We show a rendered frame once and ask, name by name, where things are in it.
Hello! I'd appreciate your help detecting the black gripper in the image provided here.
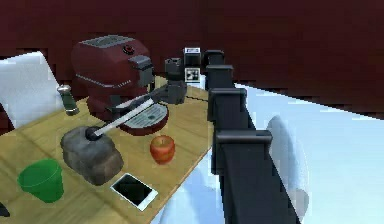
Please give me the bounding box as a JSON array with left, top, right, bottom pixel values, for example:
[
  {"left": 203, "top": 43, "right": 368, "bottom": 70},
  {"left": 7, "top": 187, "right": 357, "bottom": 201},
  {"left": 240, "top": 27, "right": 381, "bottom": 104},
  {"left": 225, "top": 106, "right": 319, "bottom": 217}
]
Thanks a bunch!
[{"left": 85, "top": 57, "right": 188, "bottom": 141}]

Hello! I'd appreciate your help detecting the grey brown bread loaf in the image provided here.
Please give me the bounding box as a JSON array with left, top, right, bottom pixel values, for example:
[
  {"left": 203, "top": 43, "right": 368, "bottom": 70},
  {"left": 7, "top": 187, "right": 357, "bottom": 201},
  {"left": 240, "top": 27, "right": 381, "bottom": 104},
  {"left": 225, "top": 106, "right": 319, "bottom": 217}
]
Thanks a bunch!
[{"left": 60, "top": 125, "right": 125, "bottom": 187}]

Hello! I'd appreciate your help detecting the small black object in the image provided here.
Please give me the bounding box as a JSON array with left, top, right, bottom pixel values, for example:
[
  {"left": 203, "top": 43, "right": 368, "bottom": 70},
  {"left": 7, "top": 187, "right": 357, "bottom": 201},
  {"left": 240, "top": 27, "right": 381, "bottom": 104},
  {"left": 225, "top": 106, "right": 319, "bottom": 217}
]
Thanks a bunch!
[{"left": 0, "top": 201, "right": 11, "bottom": 218}]

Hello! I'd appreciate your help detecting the dark red coffee machine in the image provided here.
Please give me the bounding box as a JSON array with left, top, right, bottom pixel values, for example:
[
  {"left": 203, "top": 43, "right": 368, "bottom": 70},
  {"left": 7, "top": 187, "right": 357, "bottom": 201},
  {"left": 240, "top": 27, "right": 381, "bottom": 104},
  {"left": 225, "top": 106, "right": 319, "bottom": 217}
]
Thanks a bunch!
[{"left": 70, "top": 34, "right": 170, "bottom": 136}]

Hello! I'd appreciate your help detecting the green plastic cup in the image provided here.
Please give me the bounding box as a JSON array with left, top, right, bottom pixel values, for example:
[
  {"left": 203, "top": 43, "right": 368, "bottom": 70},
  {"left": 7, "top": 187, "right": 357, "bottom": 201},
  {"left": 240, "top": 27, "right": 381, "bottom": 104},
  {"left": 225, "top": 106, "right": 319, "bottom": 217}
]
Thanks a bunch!
[{"left": 16, "top": 157, "right": 65, "bottom": 204}]

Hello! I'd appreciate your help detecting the black phone with white rim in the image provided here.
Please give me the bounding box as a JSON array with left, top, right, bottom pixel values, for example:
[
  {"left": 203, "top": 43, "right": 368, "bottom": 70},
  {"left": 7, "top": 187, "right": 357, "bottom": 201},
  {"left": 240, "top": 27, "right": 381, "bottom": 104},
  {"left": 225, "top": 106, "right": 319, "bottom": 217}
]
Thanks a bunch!
[{"left": 110, "top": 172, "right": 159, "bottom": 212}]

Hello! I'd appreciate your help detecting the red apple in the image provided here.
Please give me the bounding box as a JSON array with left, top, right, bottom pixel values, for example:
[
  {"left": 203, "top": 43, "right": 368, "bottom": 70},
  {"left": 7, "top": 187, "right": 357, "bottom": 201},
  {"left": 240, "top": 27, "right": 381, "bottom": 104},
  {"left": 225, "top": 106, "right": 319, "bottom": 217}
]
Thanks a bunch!
[{"left": 149, "top": 134, "right": 177, "bottom": 165}]

